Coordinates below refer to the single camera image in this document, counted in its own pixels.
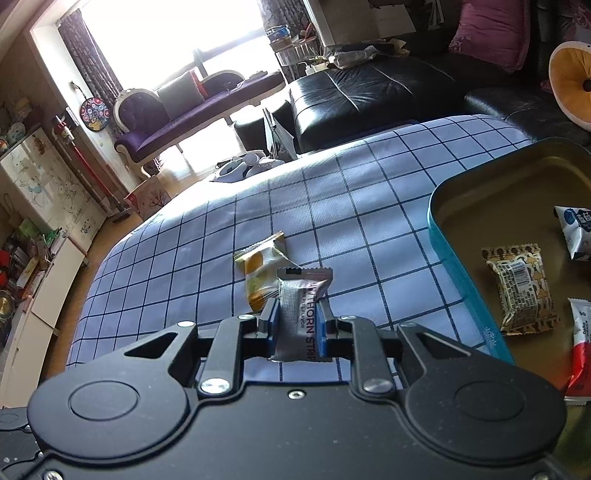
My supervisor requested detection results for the low white shelf unit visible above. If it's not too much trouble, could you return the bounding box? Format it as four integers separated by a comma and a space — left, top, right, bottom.
1, 238, 86, 408

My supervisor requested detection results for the white blue snack packet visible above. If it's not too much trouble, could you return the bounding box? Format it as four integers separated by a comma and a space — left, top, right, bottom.
554, 206, 591, 262

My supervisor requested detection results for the brown patterned snack packet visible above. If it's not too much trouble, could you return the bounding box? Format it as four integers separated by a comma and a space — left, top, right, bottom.
481, 243, 560, 336

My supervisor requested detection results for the orange round plush toy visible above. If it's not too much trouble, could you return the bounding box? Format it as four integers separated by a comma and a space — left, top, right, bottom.
549, 41, 591, 131

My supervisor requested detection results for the grey cushion on chaise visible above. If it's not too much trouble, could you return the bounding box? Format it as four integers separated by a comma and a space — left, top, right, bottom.
156, 70, 205, 120

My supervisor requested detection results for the hawthorn strip snack packet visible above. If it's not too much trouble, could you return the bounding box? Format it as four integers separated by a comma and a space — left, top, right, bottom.
270, 267, 332, 362

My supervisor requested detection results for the red white snack packet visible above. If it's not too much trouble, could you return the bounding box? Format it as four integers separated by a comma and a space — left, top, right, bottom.
565, 298, 591, 405

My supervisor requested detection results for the orange yellow snack packet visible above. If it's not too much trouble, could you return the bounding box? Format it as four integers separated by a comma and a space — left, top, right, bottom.
233, 231, 297, 312

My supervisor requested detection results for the red stick vacuum cleaner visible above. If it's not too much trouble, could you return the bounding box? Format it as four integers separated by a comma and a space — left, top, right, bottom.
51, 115, 130, 223

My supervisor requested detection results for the black leather sofa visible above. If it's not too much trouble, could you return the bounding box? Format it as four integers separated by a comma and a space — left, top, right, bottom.
290, 54, 590, 153

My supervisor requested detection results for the white cartoon cabinet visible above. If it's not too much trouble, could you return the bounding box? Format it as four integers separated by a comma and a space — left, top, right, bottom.
1, 128, 106, 252

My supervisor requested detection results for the pink tree gift bag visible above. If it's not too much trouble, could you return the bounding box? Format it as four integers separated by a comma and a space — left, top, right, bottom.
124, 176, 171, 221

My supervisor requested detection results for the purple chaise lounge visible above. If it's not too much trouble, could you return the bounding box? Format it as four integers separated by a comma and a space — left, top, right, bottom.
113, 70, 286, 174

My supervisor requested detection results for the blue checked tablecloth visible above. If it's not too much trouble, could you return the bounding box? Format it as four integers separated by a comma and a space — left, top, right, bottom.
66, 114, 529, 368

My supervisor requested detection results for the magenta cushion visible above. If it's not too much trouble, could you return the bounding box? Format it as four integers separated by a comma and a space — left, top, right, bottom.
449, 0, 530, 73

